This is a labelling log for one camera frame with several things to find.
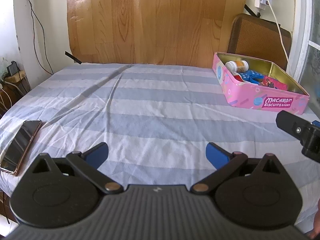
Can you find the magenta paper box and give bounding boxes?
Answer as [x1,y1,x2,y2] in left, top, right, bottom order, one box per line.
[259,76,288,90]

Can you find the blue polka-dot bow headband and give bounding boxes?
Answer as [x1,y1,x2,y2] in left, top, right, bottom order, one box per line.
[239,70,264,85]

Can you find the red cartoon figure toy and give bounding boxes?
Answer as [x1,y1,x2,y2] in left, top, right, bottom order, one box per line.
[261,77,274,88]

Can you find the person's right hand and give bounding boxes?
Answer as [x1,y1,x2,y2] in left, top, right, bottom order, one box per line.
[308,200,320,239]

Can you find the pink macaron biscuit tin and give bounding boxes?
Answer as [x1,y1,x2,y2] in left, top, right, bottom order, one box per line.
[212,53,310,115]

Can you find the white pill bottle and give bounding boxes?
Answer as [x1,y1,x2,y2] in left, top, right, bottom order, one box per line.
[225,60,249,73]

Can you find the smartphone in clear case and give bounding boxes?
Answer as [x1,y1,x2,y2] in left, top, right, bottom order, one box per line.
[1,120,42,176]

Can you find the striped grey bed sheet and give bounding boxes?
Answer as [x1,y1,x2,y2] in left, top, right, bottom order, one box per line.
[1,64,319,232]

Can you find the brown woven chair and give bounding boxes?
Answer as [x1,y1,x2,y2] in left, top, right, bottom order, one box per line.
[227,14,292,70]

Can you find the cluttered side table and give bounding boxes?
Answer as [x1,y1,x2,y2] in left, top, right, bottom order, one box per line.
[1,58,31,117]

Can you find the wooden headboard panel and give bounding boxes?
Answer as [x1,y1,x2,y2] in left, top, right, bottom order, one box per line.
[67,0,245,68]

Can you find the white glass door frame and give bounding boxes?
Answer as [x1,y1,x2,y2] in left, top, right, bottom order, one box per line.
[287,0,319,94]

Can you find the white wall charger cable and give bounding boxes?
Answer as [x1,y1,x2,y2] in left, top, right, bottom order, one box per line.
[246,0,291,66]

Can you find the black wall wire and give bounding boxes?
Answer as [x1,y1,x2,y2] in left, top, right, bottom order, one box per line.
[23,0,54,75]

